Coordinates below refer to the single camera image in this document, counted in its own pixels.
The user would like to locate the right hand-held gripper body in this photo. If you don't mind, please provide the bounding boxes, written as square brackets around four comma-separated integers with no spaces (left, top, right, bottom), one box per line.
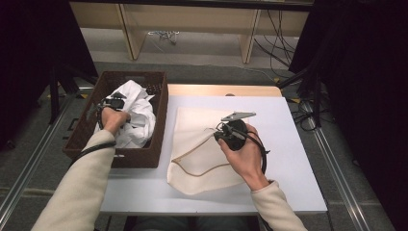
[214,111,257,152]

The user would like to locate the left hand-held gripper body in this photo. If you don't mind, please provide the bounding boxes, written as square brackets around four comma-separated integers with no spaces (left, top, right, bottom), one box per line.
[95,90,128,112]

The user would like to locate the white shirt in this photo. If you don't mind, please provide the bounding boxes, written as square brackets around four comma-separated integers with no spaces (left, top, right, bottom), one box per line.
[94,80,157,149]

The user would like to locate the cream mesh laundry bag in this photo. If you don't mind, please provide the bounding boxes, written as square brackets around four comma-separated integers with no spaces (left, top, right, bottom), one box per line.
[166,106,249,195]

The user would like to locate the brown woven basket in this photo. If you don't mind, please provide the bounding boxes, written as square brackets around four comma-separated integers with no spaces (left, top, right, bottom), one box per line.
[62,70,169,170]

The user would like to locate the person's left hand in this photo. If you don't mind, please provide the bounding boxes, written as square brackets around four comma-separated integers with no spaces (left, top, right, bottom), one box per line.
[101,107,132,136]

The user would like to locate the person's right hand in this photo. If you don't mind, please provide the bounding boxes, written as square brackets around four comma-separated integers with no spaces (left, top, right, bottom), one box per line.
[217,124,270,193]

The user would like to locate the white board table cover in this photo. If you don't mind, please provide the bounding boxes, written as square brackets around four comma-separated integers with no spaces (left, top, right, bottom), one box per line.
[100,94,328,215]

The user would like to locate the black metal stand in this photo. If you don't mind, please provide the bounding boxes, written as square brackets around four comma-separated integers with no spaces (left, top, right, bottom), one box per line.
[47,62,99,125]
[277,66,323,128]

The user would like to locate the black curtain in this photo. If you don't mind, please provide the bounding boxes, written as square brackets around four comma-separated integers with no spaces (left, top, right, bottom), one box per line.
[288,0,408,231]
[0,0,99,152]

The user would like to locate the person's legs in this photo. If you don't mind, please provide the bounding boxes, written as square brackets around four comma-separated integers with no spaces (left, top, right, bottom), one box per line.
[124,215,261,231]

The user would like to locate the beige wooden desk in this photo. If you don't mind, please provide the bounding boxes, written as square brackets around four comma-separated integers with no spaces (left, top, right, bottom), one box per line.
[69,1,311,64]

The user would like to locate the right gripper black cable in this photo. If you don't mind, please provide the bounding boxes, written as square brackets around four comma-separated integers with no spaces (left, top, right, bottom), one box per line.
[220,123,271,176]

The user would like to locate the black floor cables by stand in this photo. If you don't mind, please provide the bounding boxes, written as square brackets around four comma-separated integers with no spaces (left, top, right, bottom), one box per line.
[290,95,321,133]

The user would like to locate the white cable bundle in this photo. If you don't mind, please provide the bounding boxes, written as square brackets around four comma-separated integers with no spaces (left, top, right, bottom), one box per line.
[147,30,181,46]

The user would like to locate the metal floor rail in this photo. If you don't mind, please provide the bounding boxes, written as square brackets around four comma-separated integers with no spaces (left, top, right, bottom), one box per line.
[304,102,373,231]
[0,92,76,222]

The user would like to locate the black cables under desk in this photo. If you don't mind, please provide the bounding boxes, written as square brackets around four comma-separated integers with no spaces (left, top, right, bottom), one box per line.
[253,9,297,78]

